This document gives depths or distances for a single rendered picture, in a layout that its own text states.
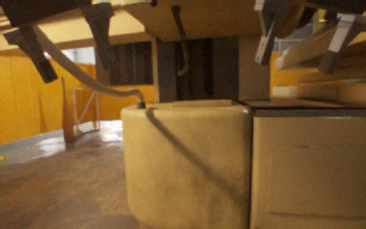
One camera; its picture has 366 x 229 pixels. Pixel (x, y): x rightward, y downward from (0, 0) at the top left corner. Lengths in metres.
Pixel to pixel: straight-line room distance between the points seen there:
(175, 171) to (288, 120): 0.54
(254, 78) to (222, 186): 0.83
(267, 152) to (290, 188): 0.18
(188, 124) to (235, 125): 0.20
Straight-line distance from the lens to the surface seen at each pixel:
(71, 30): 1.45
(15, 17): 0.42
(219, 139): 0.83
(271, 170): 0.89
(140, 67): 1.57
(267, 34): 0.36
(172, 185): 0.95
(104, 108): 3.87
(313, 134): 0.90
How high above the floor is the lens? 0.69
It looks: 7 degrees down
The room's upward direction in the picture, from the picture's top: 2 degrees counter-clockwise
